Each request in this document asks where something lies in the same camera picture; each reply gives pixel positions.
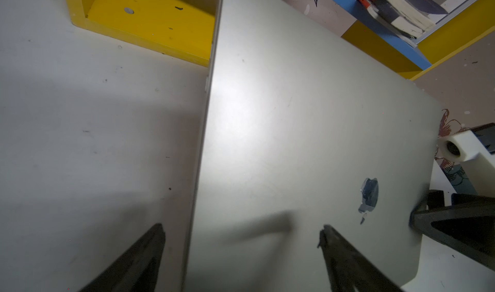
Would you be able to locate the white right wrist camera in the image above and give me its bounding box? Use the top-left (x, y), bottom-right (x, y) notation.
top-left (438, 123), bottom-right (494, 198)

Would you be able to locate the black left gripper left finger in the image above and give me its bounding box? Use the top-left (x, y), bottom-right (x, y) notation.
top-left (81, 224), bottom-right (166, 291)

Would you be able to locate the yellow pink blue shelf unit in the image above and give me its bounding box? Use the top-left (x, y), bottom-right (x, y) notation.
top-left (67, 0), bottom-right (494, 80)

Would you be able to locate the stack of books underneath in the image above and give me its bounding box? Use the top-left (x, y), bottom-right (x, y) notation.
top-left (358, 0), bottom-right (448, 39)

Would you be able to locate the silver laptop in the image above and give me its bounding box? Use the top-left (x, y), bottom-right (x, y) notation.
top-left (183, 0), bottom-right (442, 291)

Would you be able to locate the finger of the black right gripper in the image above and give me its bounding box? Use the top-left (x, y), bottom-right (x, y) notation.
top-left (409, 190), bottom-right (494, 270)

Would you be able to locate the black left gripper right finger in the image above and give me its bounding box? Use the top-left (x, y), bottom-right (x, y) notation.
top-left (318, 225), bottom-right (402, 291)

